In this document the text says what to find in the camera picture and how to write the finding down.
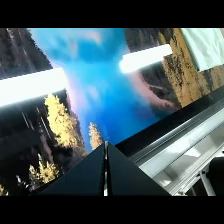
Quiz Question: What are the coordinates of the pale green garment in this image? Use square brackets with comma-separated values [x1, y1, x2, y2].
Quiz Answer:
[180, 28, 224, 73]

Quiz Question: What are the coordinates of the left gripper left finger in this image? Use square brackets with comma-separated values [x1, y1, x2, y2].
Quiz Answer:
[39, 142, 107, 197]

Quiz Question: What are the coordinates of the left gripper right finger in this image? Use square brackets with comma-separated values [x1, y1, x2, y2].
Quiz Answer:
[107, 142, 171, 197]

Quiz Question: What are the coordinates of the silver frame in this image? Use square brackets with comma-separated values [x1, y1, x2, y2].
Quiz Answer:
[128, 99, 224, 197]

